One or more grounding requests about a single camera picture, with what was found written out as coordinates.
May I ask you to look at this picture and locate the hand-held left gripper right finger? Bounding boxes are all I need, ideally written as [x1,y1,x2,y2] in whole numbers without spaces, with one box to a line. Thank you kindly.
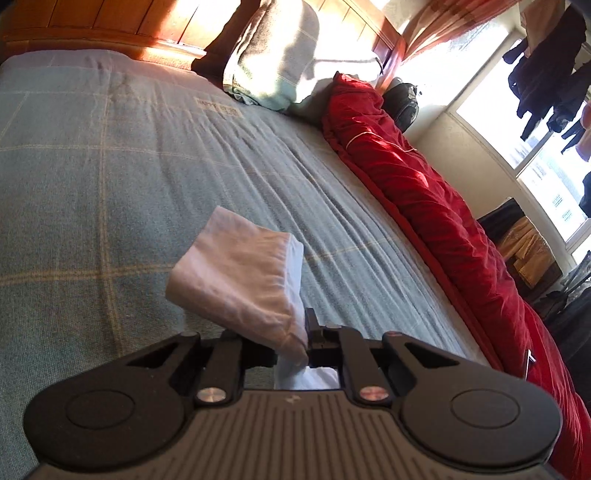
[305,308,462,407]

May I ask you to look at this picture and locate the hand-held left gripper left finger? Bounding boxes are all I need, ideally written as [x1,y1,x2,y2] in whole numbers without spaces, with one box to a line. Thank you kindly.
[127,329,278,407]

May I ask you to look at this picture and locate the white printed t-shirt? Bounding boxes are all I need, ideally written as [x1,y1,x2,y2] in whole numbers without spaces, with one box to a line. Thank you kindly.
[166,206,342,391]

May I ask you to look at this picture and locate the yellow draped clothes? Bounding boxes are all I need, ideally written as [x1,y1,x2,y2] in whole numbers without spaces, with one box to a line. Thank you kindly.
[499,217,561,284]

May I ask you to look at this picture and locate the hanging dark clothes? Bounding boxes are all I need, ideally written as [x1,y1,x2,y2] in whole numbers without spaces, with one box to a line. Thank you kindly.
[502,14,591,153]

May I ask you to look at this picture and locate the red quilt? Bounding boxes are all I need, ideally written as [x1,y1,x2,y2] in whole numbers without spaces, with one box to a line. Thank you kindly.
[321,71,591,480]

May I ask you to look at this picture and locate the black draped garment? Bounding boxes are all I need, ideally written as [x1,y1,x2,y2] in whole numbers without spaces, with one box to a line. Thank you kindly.
[478,198,525,241]

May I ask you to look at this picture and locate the dark backpack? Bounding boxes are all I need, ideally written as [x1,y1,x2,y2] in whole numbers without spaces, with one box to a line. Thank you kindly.
[383,78,420,134]

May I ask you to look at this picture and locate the black jacket with patch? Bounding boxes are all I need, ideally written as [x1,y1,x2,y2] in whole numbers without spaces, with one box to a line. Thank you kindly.
[540,258,591,384]

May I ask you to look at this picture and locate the plaid covered pillow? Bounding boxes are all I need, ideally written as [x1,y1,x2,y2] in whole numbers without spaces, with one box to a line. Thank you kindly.
[191,0,384,116]

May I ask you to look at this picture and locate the orange window curtain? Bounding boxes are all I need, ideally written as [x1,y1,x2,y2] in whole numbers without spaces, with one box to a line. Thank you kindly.
[402,0,520,63]

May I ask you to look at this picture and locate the wooden headboard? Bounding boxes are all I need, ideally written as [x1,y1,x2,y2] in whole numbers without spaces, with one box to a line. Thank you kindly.
[0,0,407,93]

